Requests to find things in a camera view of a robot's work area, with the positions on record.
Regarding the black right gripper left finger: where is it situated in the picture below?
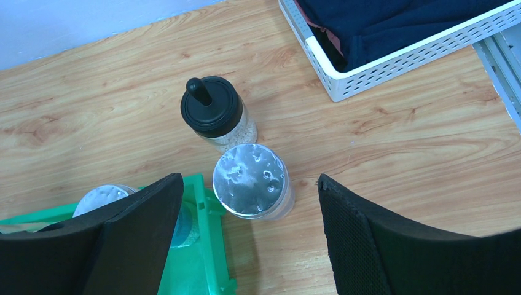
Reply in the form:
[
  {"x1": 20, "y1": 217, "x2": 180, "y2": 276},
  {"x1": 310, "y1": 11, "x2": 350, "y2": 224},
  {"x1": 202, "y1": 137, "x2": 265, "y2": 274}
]
[{"x1": 1, "y1": 173, "x2": 184, "y2": 294}]

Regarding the silver-lid jar in bin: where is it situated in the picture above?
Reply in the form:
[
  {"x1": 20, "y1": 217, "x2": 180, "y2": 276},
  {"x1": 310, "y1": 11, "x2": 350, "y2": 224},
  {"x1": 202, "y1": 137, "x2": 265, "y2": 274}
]
[{"x1": 72, "y1": 184, "x2": 200, "y2": 248}]

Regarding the dark blue folded cloth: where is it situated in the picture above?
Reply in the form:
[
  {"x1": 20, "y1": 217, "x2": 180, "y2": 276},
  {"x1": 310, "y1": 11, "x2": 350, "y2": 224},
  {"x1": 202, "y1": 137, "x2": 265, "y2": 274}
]
[{"x1": 299, "y1": 0, "x2": 505, "y2": 73}]

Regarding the right black-spout seasoning jar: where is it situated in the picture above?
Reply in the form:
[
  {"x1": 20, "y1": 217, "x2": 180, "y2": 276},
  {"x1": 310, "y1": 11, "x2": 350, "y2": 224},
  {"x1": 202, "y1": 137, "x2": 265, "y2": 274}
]
[{"x1": 180, "y1": 76, "x2": 257, "y2": 154}]

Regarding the pink folded cloth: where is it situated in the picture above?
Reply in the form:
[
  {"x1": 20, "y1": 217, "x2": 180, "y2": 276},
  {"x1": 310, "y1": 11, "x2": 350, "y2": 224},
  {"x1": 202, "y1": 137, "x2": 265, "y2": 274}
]
[{"x1": 294, "y1": 1, "x2": 343, "y2": 58}]

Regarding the white perforated plastic basket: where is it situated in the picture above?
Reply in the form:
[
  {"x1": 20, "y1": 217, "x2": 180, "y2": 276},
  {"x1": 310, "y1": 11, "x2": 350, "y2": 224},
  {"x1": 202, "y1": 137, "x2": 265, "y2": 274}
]
[{"x1": 279, "y1": 1, "x2": 520, "y2": 102}]

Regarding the aluminium rail frame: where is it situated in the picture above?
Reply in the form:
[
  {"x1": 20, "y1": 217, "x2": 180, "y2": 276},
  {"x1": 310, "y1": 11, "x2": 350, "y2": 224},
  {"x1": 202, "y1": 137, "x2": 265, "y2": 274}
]
[{"x1": 472, "y1": 24, "x2": 520, "y2": 128}]

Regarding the green three-compartment plastic bin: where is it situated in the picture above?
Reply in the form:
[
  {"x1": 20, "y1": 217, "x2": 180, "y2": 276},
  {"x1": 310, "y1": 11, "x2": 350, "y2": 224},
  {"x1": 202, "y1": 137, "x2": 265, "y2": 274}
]
[{"x1": 1, "y1": 175, "x2": 237, "y2": 294}]

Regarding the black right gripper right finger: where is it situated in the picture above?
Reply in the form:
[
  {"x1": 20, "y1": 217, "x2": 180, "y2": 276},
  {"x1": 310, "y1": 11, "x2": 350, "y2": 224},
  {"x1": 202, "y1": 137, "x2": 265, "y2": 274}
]
[{"x1": 318, "y1": 174, "x2": 520, "y2": 294}]

